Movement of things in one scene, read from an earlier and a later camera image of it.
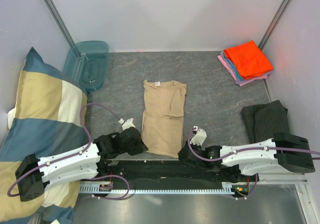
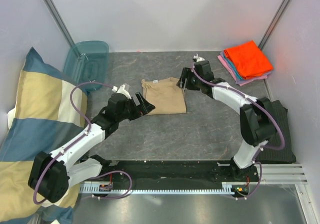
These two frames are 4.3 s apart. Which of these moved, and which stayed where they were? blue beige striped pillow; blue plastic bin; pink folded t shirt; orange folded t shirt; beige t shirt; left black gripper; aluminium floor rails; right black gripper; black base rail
Moved: beige t shirt; right black gripper; left black gripper
Stayed: blue beige striped pillow; pink folded t shirt; aluminium floor rails; blue plastic bin; orange folded t shirt; black base rail
